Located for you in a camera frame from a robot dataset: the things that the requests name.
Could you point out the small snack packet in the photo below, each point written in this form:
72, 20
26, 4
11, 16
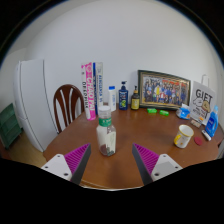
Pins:
195, 123

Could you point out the white bottle with blue cap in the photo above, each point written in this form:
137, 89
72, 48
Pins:
112, 99

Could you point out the flat round red coaster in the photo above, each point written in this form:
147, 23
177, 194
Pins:
198, 141

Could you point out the white paper gift bag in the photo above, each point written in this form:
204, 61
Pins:
204, 100

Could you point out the dark wooden chair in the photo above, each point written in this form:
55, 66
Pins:
60, 110

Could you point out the dark brown pump bottle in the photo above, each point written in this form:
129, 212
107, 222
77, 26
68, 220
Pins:
135, 100

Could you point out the tall pink box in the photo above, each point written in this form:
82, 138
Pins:
88, 91

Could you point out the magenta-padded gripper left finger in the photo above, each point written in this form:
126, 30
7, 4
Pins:
63, 165

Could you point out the tall white and green box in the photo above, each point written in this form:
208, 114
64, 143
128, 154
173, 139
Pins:
99, 86

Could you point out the white refrigerator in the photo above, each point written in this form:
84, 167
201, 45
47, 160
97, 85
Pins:
35, 103

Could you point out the clear green-labelled drink bottle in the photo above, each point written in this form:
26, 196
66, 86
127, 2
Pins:
106, 136

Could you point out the blue detergent bottle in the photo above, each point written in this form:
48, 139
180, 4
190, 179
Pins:
212, 124

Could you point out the green plastic crate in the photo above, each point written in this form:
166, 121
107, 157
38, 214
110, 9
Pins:
9, 125

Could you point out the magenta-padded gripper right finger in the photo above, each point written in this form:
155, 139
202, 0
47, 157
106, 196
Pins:
160, 165

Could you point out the framed group photo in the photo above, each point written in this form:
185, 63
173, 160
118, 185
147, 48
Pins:
164, 90

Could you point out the dark blue pump bottle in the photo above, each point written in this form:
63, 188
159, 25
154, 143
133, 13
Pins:
123, 98

